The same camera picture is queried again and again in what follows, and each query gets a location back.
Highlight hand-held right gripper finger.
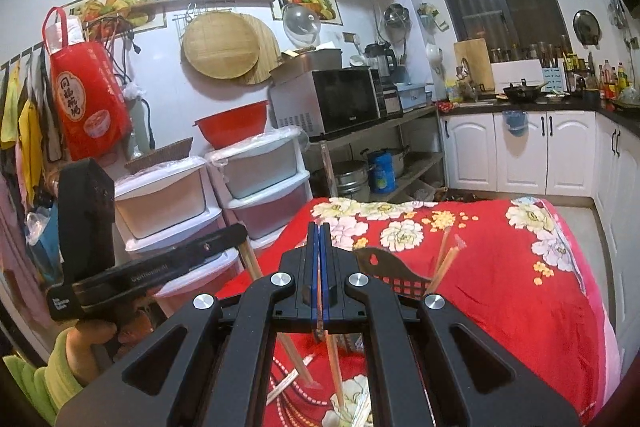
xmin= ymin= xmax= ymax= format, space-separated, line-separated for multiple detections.
xmin=60 ymin=222 xmax=321 ymax=427
xmin=319 ymin=222 xmax=581 ymax=427

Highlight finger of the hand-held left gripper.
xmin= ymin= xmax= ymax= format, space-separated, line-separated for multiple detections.
xmin=186 ymin=226 xmax=249 ymax=268

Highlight wooden chopstick pair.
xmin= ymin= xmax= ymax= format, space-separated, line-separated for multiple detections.
xmin=312 ymin=327 xmax=348 ymax=410
xmin=426 ymin=239 xmax=468 ymax=297
xmin=431 ymin=227 xmax=453 ymax=293
xmin=239 ymin=241 xmax=321 ymax=393

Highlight olive plastic utensil holder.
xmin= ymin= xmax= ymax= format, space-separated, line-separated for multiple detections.
xmin=327 ymin=246 xmax=436 ymax=355

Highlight person's left forearm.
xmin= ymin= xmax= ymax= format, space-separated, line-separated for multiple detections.
xmin=2 ymin=329 xmax=83 ymax=425

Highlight person's left hand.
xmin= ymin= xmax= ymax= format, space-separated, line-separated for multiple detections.
xmin=65 ymin=319 xmax=121 ymax=388

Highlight white plastic drawer unit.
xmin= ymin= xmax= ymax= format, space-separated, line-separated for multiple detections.
xmin=114 ymin=154 xmax=241 ymax=298

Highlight pink hanging cloth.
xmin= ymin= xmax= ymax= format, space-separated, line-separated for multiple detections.
xmin=0 ymin=177 xmax=51 ymax=318

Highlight wicker basket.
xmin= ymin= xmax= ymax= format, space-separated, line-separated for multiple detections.
xmin=124 ymin=137 xmax=195 ymax=175

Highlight yellow hanging cloth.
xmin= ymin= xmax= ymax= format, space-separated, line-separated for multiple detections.
xmin=0 ymin=67 xmax=47 ymax=202

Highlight steel steamer pot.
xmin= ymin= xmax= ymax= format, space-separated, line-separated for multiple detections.
xmin=330 ymin=159 xmax=371 ymax=202

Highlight red tote bag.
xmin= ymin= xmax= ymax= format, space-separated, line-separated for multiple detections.
xmin=41 ymin=6 xmax=133 ymax=162

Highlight red plastic basin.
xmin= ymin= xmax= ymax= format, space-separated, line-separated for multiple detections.
xmin=194 ymin=101 xmax=271 ymax=148

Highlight blue plastic canister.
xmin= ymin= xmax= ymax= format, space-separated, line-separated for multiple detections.
xmin=367 ymin=149 xmax=398 ymax=194

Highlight steel stock pot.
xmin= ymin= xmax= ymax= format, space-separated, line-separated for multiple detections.
xmin=362 ymin=147 xmax=411 ymax=180

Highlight metal shelf rack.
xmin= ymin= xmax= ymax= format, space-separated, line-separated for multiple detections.
xmin=300 ymin=104 xmax=448 ymax=208

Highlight red floral tablecloth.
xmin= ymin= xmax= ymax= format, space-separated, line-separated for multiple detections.
xmin=215 ymin=197 xmax=618 ymax=427

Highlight black microwave oven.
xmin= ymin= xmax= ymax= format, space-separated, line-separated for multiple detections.
xmin=269 ymin=67 xmax=383 ymax=138

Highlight round wooden board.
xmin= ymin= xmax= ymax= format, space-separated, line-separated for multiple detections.
xmin=237 ymin=13 xmax=282 ymax=86

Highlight round bamboo tray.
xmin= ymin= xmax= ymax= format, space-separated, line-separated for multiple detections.
xmin=181 ymin=11 xmax=261 ymax=78

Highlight pale blue storage box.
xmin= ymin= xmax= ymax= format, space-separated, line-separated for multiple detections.
xmin=395 ymin=82 xmax=435 ymax=112

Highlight stainless steel tray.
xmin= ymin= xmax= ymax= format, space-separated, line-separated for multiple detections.
xmin=270 ymin=48 xmax=343 ymax=84

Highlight black blender jug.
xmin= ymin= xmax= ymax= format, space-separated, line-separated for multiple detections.
xmin=364 ymin=42 xmax=398 ymax=80

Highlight glass pot lid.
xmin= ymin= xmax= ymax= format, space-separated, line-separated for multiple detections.
xmin=281 ymin=2 xmax=322 ymax=48

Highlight blue hanging bag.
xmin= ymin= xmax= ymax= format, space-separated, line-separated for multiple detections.
xmin=501 ymin=109 xmax=528 ymax=138

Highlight kitchen faucet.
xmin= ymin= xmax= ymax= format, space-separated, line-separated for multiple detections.
xmin=457 ymin=57 xmax=476 ymax=90

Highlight wooden cutting board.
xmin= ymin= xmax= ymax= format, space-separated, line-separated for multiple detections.
xmin=454 ymin=38 xmax=495 ymax=94

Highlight hanging steel pots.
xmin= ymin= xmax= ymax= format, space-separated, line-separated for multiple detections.
xmin=382 ymin=3 xmax=412 ymax=44

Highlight black wok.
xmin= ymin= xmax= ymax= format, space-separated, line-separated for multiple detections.
xmin=500 ymin=79 xmax=548 ymax=104

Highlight white kitchen cabinets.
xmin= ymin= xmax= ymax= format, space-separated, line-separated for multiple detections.
xmin=440 ymin=109 xmax=640 ymax=338

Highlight pink quilt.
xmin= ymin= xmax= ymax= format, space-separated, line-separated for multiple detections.
xmin=550 ymin=202 xmax=626 ymax=418

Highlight pale blue knife block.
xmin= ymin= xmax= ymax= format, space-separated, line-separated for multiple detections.
xmin=541 ymin=44 xmax=568 ymax=92

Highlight row of steel jars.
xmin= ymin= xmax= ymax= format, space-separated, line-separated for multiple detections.
xmin=490 ymin=34 xmax=573 ymax=62

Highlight black kitchen countertop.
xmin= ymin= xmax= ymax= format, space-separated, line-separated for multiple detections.
xmin=440 ymin=92 xmax=640 ymax=135

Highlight group of condiment bottles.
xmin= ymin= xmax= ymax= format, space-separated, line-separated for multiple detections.
xmin=595 ymin=59 xmax=633 ymax=100

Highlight hanging dark pot lid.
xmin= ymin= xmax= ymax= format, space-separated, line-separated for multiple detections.
xmin=572 ymin=9 xmax=602 ymax=46

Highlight black power cord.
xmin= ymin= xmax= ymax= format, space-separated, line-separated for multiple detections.
xmin=82 ymin=14 xmax=143 ymax=82

